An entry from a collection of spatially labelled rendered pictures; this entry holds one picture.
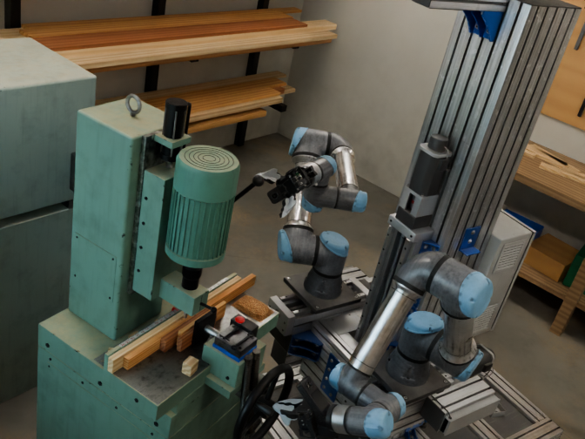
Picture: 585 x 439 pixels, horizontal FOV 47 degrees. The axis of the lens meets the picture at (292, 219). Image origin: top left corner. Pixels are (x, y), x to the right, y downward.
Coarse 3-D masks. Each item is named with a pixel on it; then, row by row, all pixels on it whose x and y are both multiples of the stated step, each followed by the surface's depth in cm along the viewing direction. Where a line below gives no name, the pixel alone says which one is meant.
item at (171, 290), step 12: (168, 276) 209; (180, 276) 210; (168, 288) 207; (180, 288) 205; (204, 288) 207; (168, 300) 208; (180, 300) 205; (192, 300) 202; (204, 300) 207; (192, 312) 204
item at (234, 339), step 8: (232, 320) 207; (248, 320) 208; (232, 328) 204; (240, 328) 205; (248, 328) 204; (256, 328) 206; (216, 336) 200; (232, 336) 201; (240, 336) 202; (216, 344) 201; (224, 344) 199; (232, 344) 198; (248, 344) 200; (256, 344) 204; (224, 352) 200; (232, 352) 198; (240, 352) 196; (248, 352) 201; (240, 360) 198
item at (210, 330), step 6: (210, 312) 210; (216, 312) 211; (204, 318) 207; (210, 318) 209; (198, 324) 205; (204, 324) 208; (210, 324) 211; (198, 330) 206; (204, 330) 209; (210, 330) 208; (216, 330) 208; (192, 336) 208; (198, 336) 208; (204, 336) 211; (192, 342) 208; (198, 342) 210
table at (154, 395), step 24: (240, 312) 228; (144, 360) 200; (168, 360) 202; (120, 384) 192; (144, 384) 191; (168, 384) 193; (192, 384) 198; (216, 384) 202; (240, 384) 204; (144, 408) 189; (168, 408) 191
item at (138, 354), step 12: (252, 276) 240; (228, 288) 231; (240, 288) 235; (216, 300) 225; (228, 300) 231; (180, 324) 210; (156, 336) 204; (144, 348) 198; (156, 348) 203; (132, 360) 195
